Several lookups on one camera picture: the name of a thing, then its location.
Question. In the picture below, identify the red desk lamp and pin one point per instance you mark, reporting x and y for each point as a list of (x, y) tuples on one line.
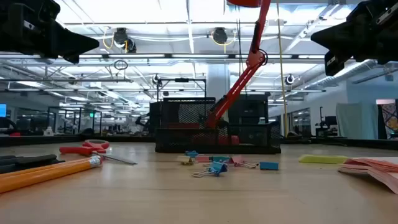
[(236, 88)]

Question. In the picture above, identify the black background rig frame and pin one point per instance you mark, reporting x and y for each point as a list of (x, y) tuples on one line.
[(182, 80)]

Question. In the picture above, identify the small blue binder clip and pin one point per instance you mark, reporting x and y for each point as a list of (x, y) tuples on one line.
[(191, 153)]

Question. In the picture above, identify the black mesh desk organizer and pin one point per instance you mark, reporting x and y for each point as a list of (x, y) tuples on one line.
[(186, 140)]

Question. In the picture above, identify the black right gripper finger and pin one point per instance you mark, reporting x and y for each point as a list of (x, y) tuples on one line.
[(334, 63), (339, 37)]

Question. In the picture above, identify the black background station frame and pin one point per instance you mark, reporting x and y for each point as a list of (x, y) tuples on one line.
[(74, 108)]

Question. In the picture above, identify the small pink binder clip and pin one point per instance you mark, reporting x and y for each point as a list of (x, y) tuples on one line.
[(202, 159)]

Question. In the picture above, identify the colourful patterned panel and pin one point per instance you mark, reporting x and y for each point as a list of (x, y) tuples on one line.
[(388, 119)]

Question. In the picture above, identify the cream yellow binder clip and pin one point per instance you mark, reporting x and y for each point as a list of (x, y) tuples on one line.
[(188, 161)]

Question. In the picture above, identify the blue computer monitor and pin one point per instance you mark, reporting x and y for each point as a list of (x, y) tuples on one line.
[(2, 110)]

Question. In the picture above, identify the black metal table frame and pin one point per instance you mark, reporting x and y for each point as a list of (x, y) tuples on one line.
[(31, 140)]

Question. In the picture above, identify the yellow pencil with eraser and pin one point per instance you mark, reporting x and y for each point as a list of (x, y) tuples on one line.
[(46, 175), (37, 169)]

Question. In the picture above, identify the teal binder clip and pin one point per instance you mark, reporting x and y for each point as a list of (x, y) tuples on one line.
[(220, 158)]

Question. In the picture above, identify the grey-green hanging cloth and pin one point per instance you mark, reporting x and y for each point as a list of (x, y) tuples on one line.
[(357, 121)]

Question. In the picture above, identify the pink sticky note pad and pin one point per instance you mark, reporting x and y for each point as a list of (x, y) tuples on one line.
[(373, 169)]

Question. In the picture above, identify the white plastic bottle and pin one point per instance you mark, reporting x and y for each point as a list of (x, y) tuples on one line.
[(48, 132)]

